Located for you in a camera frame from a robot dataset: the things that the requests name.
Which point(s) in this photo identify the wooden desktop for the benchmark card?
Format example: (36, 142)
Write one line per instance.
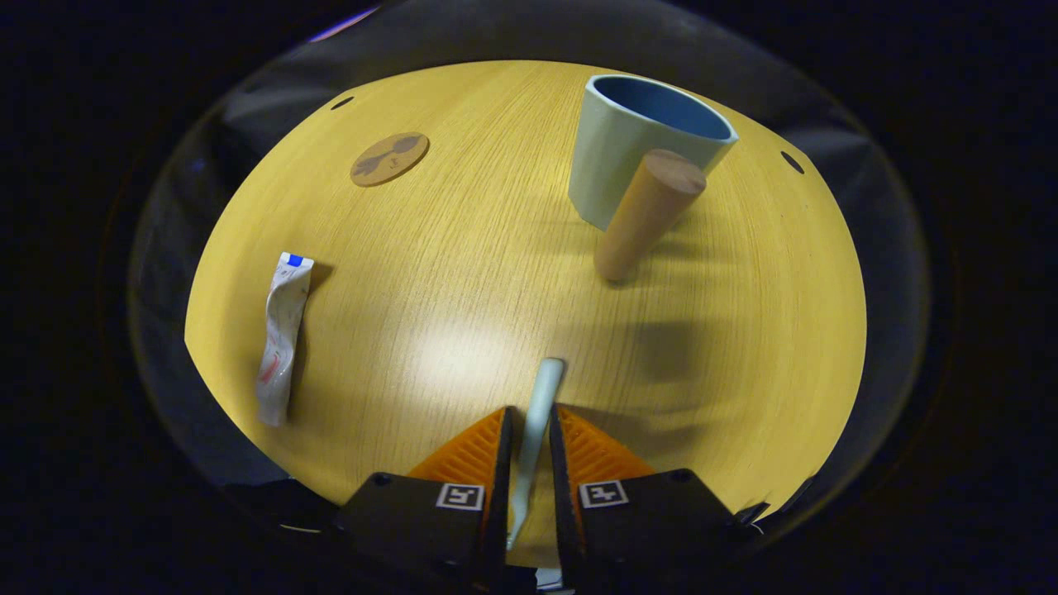
(463, 248)

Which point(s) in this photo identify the pale green toothbrush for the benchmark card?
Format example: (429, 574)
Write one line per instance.
(539, 413)

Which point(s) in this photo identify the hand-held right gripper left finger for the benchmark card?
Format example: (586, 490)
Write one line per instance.
(500, 537)

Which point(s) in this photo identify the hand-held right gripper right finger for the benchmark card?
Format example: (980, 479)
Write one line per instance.
(562, 529)

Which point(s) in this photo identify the round brown coaster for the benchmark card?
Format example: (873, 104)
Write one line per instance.
(388, 159)

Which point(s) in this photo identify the white toothpaste tube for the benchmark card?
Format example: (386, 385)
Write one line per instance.
(283, 330)

